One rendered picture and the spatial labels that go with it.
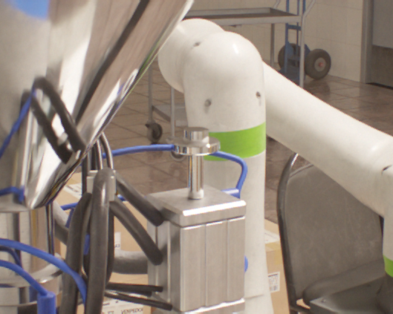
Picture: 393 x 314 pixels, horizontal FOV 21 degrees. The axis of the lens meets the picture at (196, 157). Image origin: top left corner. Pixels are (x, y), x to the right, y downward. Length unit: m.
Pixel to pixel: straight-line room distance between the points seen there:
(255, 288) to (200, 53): 0.37
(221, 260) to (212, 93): 0.91
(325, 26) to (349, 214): 6.57
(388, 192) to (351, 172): 0.12
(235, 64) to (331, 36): 7.84
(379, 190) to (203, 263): 1.15
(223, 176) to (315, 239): 1.26
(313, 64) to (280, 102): 7.34
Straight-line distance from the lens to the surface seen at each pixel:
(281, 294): 3.74
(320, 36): 9.51
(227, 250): 0.66
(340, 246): 2.91
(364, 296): 1.87
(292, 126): 1.79
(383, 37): 8.95
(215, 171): 1.60
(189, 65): 1.58
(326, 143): 1.82
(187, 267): 0.65
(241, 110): 1.57
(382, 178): 1.78
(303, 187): 2.80
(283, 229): 2.72
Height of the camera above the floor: 1.60
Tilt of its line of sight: 14 degrees down
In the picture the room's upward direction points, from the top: straight up
